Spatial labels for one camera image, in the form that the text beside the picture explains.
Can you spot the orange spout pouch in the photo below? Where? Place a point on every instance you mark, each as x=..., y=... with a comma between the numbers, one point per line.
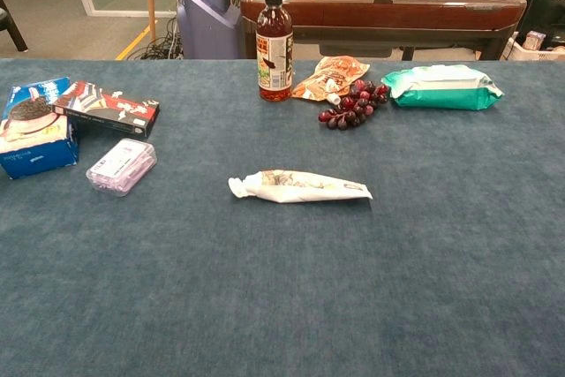
x=331, y=72

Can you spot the blue cookie box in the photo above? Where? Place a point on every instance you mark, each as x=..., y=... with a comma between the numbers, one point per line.
x=35, y=160

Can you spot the amber drink bottle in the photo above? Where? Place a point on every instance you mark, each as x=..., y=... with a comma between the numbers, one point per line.
x=273, y=63

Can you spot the bunch of red grapes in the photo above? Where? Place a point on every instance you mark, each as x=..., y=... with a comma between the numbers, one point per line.
x=353, y=107

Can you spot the white plastic basket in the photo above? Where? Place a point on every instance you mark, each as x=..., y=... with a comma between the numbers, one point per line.
x=516, y=52

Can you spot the green wet wipes pack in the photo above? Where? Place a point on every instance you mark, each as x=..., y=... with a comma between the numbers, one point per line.
x=441, y=94

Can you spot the brown mahjong table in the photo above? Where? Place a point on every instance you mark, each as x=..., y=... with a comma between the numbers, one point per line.
x=375, y=15

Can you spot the black and red carton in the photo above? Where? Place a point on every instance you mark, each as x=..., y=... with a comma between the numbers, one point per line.
x=110, y=114

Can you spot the purple grey robot pedestal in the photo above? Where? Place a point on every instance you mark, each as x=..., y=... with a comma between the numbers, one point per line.
x=207, y=19

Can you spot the blue felt tablecloth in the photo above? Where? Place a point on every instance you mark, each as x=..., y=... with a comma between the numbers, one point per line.
x=265, y=284

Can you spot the small white drink carton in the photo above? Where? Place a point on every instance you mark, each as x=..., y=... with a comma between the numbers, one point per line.
x=534, y=40

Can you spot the black case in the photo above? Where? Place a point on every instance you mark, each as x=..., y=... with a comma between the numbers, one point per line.
x=547, y=15

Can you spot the white floral toothpaste tube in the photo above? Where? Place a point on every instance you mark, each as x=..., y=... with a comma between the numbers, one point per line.
x=300, y=191

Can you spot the clear box of floss picks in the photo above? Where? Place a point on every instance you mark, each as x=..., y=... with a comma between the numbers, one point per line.
x=119, y=167

